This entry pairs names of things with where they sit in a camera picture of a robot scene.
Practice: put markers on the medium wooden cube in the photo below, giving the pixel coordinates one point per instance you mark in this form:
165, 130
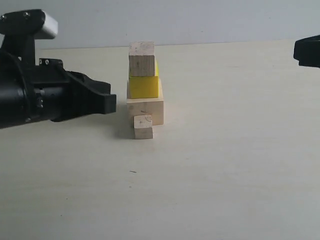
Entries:
142, 61

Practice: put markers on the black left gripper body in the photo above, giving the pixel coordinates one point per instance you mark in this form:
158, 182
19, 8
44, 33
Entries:
49, 92

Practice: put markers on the small wooden cube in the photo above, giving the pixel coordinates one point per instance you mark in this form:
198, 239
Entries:
143, 127

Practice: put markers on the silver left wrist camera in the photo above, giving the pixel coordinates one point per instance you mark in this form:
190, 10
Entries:
20, 30

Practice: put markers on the yellow cube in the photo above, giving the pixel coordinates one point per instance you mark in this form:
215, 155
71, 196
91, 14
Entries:
145, 87

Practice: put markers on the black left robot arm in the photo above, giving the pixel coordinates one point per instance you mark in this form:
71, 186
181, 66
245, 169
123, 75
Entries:
11, 92

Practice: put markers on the large wooden cube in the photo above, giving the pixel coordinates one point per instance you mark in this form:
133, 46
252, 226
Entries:
146, 106

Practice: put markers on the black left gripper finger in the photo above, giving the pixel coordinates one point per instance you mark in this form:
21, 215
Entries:
95, 103
99, 87

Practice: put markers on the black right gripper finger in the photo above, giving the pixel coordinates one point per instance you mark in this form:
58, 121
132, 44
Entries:
307, 51

